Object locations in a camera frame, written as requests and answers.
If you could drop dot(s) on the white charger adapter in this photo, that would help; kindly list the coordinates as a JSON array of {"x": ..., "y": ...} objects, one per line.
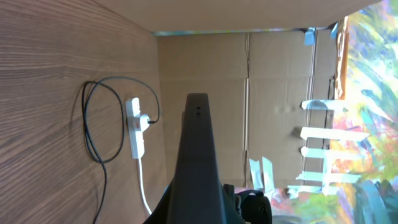
[{"x": 141, "y": 122}]

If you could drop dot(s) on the Samsung Galaxy smartphone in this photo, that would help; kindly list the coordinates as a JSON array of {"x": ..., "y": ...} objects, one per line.
[{"x": 196, "y": 192}]

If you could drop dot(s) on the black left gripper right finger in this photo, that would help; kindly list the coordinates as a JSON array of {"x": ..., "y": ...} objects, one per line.
[{"x": 231, "y": 205}]

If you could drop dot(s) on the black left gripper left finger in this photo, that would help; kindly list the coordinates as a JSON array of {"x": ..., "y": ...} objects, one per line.
[{"x": 159, "y": 215}]

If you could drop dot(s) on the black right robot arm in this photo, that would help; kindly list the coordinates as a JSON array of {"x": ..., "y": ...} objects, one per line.
[{"x": 253, "y": 207}]

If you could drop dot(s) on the white power strip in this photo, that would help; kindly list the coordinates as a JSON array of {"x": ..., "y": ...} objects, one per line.
[{"x": 133, "y": 117}]

